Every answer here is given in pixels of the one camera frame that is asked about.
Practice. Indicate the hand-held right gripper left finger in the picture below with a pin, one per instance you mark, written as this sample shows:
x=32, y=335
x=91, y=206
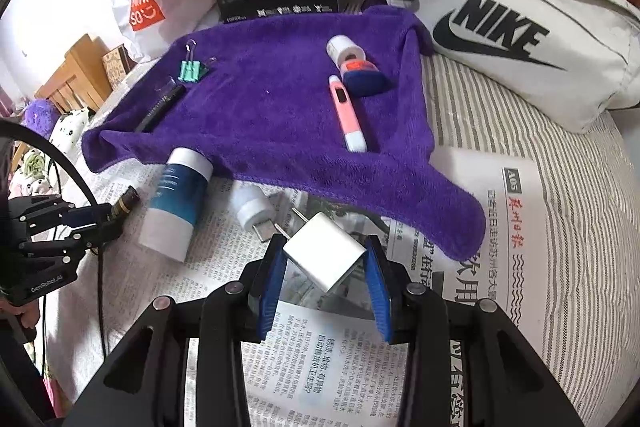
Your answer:
x=267, y=292

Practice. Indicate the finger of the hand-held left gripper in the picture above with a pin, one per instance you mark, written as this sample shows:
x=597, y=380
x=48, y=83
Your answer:
x=85, y=239
x=85, y=214

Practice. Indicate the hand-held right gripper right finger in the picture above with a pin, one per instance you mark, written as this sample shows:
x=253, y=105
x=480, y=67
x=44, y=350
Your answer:
x=380, y=292

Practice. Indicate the dark brown tube gold ends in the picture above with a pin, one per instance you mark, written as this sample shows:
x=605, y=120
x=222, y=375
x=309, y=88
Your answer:
x=126, y=202

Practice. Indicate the white square charger plug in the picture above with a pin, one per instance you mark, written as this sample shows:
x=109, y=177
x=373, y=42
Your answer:
x=325, y=252

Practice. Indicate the black tube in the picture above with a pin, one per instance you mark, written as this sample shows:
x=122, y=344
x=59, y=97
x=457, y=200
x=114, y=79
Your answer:
x=160, y=107

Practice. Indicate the pink digital thermometer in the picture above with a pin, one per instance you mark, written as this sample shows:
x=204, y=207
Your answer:
x=345, y=112

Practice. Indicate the blue and orange small case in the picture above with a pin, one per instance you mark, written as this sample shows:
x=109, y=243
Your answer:
x=365, y=82

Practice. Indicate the person's left hand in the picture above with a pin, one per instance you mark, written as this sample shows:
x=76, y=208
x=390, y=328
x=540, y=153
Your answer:
x=29, y=317

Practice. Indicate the newspaper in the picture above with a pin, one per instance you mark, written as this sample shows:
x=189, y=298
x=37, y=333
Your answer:
x=310, y=357

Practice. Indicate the small white round plug adapter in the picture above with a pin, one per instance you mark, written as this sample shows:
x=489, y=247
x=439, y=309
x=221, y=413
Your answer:
x=250, y=207

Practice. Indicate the white bottle with blue label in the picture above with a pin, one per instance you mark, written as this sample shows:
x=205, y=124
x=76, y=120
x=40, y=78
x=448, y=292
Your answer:
x=175, y=202

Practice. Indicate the purple plush toy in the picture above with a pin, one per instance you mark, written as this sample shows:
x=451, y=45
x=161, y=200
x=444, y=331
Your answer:
x=40, y=117

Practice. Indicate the wooden bedside cabinet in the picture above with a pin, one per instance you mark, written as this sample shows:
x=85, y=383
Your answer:
x=75, y=72

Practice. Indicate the brown printed notebook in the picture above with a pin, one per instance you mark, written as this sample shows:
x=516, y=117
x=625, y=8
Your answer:
x=117, y=64

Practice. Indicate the purple towel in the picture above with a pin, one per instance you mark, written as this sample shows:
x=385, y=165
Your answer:
x=280, y=117

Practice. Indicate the teal binder clip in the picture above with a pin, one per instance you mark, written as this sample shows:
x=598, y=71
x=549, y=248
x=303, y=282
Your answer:
x=192, y=72

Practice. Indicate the striped bed sheet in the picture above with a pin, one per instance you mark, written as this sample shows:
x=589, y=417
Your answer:
x=575, y=207

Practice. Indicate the small white tape roll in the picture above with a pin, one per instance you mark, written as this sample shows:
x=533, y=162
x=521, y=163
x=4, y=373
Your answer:
x=342, y=49

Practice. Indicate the light grey sling bag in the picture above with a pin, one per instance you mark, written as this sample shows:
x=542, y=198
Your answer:
x=550, y=97

